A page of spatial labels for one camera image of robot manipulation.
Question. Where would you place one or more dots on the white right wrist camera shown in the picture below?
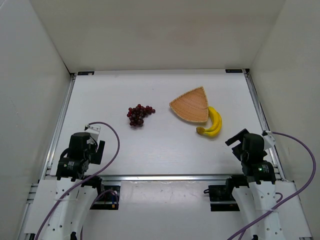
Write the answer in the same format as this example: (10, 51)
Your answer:
(269, 140)

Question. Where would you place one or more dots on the aluminium left table rail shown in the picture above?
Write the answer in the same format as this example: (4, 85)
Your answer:
(57, 130)

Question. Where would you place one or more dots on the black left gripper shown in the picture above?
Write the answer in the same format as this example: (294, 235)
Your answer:
(99, 152)

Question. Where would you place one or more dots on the black corner bracket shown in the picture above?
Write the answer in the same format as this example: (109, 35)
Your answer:
(233, 71)
(85, 73)

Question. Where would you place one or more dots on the aluminium right table rail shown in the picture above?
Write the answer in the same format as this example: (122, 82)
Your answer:
(279, 172)

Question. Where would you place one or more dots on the aluminium table rail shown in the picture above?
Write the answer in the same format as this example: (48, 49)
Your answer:
(57, 130)
(279, 172)
(175, 177)

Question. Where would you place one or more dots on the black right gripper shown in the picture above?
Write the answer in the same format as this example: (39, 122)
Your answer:
(236, 140)

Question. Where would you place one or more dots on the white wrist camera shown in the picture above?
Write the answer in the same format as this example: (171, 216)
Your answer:
(93, 131)
(269, 140)

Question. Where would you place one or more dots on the black right corner bracket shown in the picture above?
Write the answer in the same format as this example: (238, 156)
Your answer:
(233, 71)

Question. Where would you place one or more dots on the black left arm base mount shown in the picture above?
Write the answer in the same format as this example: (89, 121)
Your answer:
(109, 198)

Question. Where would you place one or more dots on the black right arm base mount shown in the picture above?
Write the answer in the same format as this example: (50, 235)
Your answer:
(220, 197)

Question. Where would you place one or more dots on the red fake grape bunch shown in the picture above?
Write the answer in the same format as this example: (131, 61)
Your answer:
(137, 114)

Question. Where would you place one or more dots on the yellow fake banana bunch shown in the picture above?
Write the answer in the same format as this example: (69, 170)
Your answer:
(216, 126)

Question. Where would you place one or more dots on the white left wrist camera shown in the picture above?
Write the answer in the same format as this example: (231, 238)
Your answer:
(93, 131)

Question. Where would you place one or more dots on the aluminium front table rail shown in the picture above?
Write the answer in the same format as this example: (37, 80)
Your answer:
(175, 177)

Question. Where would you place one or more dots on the black left corner bracket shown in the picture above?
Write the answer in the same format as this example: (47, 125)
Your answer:
(85, 73)

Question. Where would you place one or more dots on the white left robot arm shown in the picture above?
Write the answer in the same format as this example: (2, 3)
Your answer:
(74, 191)

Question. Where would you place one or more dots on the woven triangular fruit basket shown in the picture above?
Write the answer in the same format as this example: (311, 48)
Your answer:
(192, 106)

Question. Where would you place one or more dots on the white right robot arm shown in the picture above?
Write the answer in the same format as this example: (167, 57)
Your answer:
(255, 190)

